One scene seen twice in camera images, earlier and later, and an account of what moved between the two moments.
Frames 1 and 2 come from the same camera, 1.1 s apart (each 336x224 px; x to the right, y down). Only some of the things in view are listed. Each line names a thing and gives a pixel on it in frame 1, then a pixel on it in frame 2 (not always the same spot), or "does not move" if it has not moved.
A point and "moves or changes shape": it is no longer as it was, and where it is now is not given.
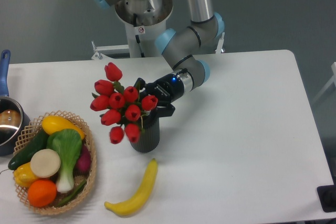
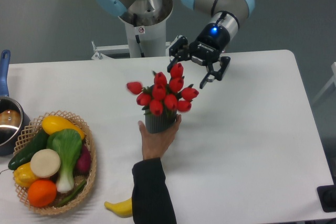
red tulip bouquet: [122, 106] moves or changes shape
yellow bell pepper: [23, 176] does not move
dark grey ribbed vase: [149, 137] moves or changes shape
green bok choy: [67, 144] does not move
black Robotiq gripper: [166, 89] -> [204, 50]
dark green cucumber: [40, 142] does not move
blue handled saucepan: [13, 117] does not move
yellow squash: [51, 124] does not move
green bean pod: [78, 189] does not move
